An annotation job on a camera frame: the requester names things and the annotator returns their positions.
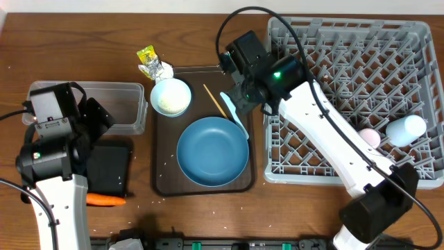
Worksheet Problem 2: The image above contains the blue plate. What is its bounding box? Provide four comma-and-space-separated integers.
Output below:
176, 117, 250, 188

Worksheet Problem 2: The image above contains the pink plastic cup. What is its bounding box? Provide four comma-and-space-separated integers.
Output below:
358, 128, 381, 149

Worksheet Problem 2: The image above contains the light blue plastic cup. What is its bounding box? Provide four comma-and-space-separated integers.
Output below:
386, 115, 427, 147

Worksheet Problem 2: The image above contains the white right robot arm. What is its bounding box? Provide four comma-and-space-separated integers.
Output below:
219, 53, 418, 249

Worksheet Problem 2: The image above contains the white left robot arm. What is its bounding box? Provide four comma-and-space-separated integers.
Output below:
16, 82, 114, 249

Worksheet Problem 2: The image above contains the grey dishwasher rack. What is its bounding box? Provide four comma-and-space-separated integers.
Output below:
265, 17, 443, 190

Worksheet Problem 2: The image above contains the light blue plastic knife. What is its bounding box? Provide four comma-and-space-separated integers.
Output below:
219, 92, 249, 140

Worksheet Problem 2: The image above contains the wooden chopstick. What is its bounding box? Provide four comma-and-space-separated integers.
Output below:
203, 84, 228, 119

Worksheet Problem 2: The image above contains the clear plastic bin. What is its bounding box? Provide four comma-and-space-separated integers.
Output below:
21, 80, 149, 136

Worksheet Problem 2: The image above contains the brown serving tray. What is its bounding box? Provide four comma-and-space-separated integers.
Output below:
152, 66, 256, 197

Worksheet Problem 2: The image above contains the black bin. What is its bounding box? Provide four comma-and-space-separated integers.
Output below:
20, 138, 133, 204

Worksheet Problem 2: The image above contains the orange carrot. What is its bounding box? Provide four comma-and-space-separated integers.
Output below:
86, 193, 126, 206

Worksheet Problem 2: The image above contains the light blue rice bowl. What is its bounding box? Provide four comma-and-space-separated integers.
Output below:
150, 78, 191, 117

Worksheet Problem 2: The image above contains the crumpled snack wrapper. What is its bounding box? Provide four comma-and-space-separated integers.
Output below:
137, 45, 174, 83

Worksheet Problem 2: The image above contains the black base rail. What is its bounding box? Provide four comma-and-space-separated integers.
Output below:
91, 228, 333, 250

